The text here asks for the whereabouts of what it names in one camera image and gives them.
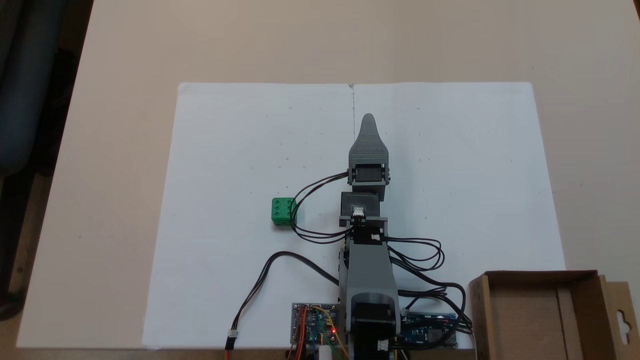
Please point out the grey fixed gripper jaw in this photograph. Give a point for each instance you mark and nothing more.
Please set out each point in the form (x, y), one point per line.
(368, 147)

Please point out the green die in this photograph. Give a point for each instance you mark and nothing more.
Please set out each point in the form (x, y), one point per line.
(281, 210)

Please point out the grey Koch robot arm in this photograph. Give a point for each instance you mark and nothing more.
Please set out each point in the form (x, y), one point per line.
(367, 270)

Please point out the white paper sheet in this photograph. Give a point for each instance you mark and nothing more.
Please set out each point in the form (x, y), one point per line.
(240, 150)

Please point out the motor driver circuit board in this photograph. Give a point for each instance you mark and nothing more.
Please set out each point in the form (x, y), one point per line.
(315, 325)

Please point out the white plastic plug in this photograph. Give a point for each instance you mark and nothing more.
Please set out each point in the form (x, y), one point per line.
(325, 353)

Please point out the brown cardboard box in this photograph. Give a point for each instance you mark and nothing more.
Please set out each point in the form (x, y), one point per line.
(530, 320)

